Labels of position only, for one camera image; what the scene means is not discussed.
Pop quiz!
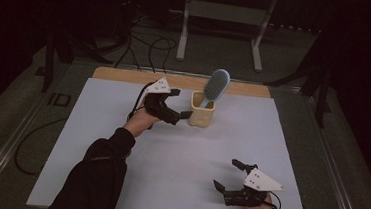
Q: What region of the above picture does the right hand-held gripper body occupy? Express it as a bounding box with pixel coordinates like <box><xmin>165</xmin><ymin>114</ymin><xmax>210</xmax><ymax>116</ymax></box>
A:
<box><xmin>221</xmin><ymin>165</ymin><xmax>288</xmax><ymax>209</ymax></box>

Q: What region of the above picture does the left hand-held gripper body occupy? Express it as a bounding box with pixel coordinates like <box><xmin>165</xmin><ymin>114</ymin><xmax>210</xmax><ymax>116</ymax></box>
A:
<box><xmin>141</xmin><ymin>75</ymin><xmax>185</xmax><ymax>127</ymax></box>

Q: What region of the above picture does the beige square cup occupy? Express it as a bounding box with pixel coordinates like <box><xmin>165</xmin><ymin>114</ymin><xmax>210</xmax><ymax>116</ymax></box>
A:
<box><xmin>186</xmin><ymin>90</ymin><xmax>218</xmax><ymax>129</ymax></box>

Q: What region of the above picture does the light blue hairbrush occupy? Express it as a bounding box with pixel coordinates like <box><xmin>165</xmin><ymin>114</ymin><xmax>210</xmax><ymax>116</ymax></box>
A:
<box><xmin>197</xmin><ymin>67</ymin><xmax>232</xmax><ymax>112</ymax></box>

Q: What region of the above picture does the person's left hand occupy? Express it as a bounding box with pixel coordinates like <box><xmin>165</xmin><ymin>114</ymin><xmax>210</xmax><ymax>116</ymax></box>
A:
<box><xmin>122</xmin><ymin>103</ymin><xmax>163</xmax><ymax>141</ymax></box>

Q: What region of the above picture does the pale blue table sheet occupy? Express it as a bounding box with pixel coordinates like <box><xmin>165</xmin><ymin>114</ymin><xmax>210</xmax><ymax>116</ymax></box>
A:
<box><xmin>25</xmin><ymin>73</ymin><xmax>319</xmax><ymax>209</ymax></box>

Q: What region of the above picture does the white metal stand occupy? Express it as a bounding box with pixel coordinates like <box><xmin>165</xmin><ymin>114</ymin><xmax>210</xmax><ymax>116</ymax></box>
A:
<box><xmin>175</xmin><ymin>0</ymin><xmax>279</xmax><ymax>74</ymax></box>

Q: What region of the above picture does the black metal stand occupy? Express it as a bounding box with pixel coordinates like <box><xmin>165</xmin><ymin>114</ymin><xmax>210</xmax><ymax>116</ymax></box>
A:
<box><xmin>260</xmin><ymin>24</ymin><xmax>340</xmax><ymax>130</ymax></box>

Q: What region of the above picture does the black tripod stand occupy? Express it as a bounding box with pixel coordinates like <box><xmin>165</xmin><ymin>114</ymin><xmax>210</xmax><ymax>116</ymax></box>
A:
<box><xmin>33</xmin><ymin>29</ymin><xmax>117</xmax><ymax>99</ymax></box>

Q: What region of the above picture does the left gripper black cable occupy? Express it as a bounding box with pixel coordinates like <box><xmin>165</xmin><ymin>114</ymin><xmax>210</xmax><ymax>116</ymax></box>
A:
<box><xmin>126</xmin><ymin>79</ymin><xmax>153</xmax><ymax>123</ymax></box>

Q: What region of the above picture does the bundle of black cables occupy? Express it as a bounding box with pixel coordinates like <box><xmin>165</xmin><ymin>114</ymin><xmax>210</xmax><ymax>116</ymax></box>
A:
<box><xmin>114</xmin><ymin>12</ymin><xmax>180</xmax><ymax>76</ymax></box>

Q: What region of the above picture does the metal floor rail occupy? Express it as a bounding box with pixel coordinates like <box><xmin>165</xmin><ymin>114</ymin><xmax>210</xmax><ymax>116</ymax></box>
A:
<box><xmin>0</xmin><ymin>79</ymin><xmax>63</xmax><ymax>209</ymax></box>
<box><xmin>294</xmin><ymin>93</ymin><xmax>371</xmax><ymax>209</ymax></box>

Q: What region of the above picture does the black floor cable loop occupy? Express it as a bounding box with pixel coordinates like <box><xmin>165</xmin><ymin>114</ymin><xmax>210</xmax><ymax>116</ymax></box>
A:
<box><xmin>12</xmin><ymin>113</ymin><xmax>68</xmax><ymax>179</ymax></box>

